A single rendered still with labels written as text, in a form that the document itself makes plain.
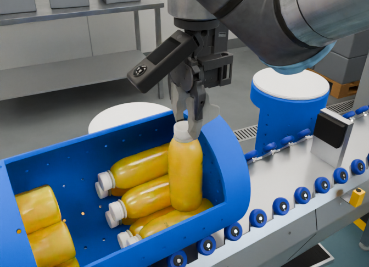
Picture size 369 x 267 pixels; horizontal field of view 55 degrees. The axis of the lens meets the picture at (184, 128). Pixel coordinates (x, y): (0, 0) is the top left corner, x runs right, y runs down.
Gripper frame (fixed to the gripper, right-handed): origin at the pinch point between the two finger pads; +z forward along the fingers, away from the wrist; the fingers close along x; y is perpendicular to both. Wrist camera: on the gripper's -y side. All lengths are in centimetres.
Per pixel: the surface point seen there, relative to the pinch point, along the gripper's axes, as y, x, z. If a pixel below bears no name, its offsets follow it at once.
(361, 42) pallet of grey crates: 270, 135, 71
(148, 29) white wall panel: 143, 311, 85
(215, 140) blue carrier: 5.9, -1.7, 3.7
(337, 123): 52, 3, 17
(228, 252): 8.2, -6.3, 33.1
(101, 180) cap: -13.9, 9.9, 13.5
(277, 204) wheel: 23.9, -4.6, 27.4
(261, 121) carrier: 55, 35, 34
